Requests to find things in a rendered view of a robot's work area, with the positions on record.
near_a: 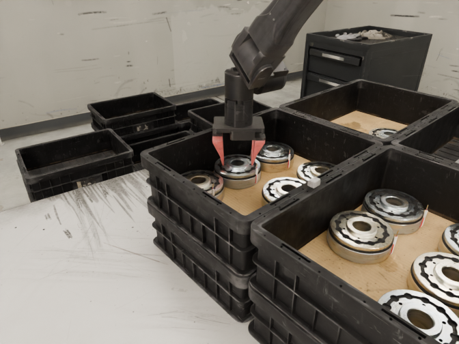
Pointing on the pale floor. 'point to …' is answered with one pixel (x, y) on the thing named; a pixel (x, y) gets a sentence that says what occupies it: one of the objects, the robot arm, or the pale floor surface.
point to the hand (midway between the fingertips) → (237, 160)
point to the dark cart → (363, 59)
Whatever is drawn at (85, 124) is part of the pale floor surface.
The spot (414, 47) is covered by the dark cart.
